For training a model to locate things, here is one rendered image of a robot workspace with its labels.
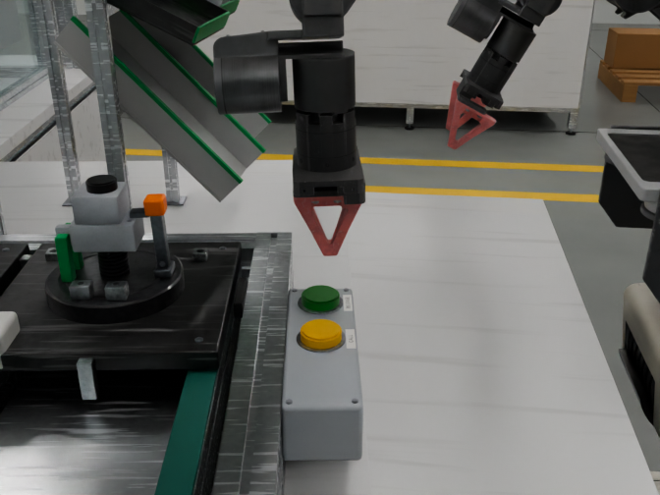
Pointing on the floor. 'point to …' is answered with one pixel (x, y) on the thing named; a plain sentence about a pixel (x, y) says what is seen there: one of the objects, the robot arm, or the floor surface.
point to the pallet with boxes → (631, 61)
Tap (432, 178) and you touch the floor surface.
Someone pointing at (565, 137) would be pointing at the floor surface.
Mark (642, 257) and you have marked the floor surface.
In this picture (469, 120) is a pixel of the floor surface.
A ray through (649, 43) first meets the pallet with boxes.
